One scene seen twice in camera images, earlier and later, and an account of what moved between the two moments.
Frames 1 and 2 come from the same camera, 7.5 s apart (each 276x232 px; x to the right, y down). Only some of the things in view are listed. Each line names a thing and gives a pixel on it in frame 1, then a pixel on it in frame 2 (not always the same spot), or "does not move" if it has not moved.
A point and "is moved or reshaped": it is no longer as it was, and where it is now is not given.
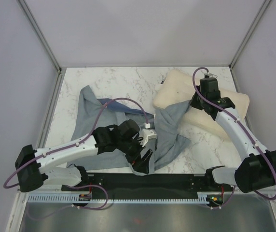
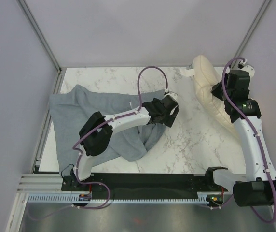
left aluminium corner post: [40, 36] does not move
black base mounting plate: [146, 182] does not move
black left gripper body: [132, 148] -> [167, 120]
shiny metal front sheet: [245, 215] does not move
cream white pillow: [176, 88] is moved or reshaped
